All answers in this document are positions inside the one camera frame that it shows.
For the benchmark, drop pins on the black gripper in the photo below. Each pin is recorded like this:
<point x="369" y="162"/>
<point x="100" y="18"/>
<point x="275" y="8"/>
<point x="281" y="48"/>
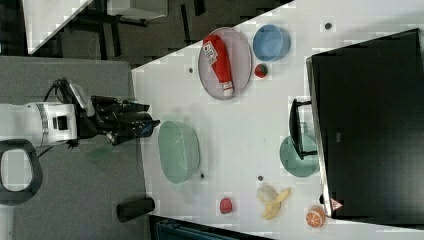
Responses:
<point x="120" y="121"/>

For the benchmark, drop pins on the green spatula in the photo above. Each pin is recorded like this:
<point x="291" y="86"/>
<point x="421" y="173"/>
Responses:
<point x="100" y="152"/>

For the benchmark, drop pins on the grey round plate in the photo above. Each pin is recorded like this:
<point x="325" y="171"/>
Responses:
<point x="240" y="60"/>

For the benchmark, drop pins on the green mug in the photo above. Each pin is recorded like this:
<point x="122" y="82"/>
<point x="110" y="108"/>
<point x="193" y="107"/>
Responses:
<point x="299" y="167"/>

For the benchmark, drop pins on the green plastic strainer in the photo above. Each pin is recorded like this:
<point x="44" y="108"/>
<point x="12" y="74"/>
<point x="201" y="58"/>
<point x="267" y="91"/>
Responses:
<point x="179" y="151"/>

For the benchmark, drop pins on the white side table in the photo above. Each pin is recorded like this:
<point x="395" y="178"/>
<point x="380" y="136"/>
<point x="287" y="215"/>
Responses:
<point x="44" y="18"/>

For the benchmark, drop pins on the peeled banana toy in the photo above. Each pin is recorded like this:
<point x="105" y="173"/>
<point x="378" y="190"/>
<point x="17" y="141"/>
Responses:
<point x="272" y="200"/>

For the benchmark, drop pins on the orange half toy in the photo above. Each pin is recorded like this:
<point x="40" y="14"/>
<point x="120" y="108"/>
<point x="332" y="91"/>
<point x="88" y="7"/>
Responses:
<point x="315" y="217"/>

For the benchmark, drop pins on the blue crate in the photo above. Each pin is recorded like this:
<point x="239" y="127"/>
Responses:
<point x="163" y="228"/>

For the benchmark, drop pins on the red fruit toy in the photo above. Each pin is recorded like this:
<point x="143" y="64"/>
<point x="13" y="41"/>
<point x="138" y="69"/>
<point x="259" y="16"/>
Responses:
<point x="225" y="206"/>

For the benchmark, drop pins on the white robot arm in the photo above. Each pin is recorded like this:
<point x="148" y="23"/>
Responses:
<point x="29" y="126"/>

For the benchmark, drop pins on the black cylinder pot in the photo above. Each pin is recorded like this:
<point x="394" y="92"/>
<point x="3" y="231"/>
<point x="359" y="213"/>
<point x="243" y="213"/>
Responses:
<point x="133" y="209"/>

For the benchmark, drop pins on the red ketchup bottle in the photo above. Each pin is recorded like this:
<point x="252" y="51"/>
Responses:
<point x="217" y="56"/>

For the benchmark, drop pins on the red strawberry toy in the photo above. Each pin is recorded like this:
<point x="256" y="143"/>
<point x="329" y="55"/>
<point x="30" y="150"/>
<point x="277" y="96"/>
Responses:
<point x="261" y="70"/>

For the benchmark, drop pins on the black toaster oven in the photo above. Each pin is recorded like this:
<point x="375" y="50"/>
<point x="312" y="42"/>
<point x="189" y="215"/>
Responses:
<point x="367" y="101"/>

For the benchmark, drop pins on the blue bowl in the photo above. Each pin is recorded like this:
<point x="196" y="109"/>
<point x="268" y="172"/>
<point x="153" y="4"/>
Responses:
<point x="271" y="43"/>

